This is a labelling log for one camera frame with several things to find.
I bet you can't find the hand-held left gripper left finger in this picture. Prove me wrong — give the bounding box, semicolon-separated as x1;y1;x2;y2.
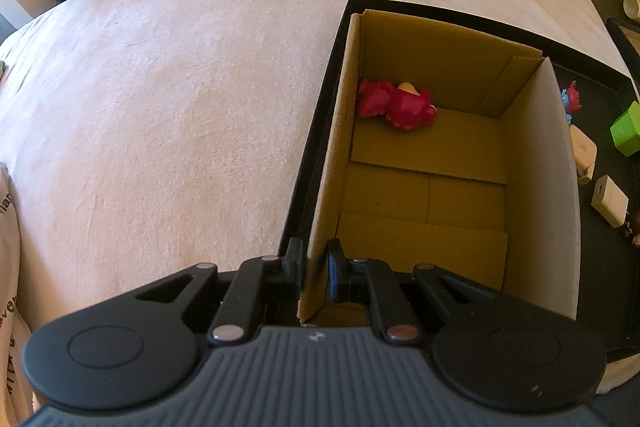
134;237;306;349

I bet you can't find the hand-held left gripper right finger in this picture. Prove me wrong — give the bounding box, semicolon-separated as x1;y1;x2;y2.
326;238;502;344

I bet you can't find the cardboard box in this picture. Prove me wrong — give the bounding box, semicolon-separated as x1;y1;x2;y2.
297;9;581;328

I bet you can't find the grey cube rabbit toy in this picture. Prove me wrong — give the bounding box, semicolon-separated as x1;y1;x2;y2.
570;124;599;184

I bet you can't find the white charger plug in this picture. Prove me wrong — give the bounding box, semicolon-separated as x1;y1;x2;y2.
591;175;630;227

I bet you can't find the black tray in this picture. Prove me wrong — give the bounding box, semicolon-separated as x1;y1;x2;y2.
277;0;640;363

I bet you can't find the green cube toy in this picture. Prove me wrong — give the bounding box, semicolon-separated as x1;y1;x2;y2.
610;101;640;158

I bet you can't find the red plush-like toy figure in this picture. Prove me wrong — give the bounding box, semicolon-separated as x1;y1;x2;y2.
356;78;438;132

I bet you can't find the white printed bag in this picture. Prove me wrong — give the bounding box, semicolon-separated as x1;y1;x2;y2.
0;163;38;425

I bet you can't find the blue and red figurine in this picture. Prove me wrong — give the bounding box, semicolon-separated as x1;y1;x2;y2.
560;80;584;124

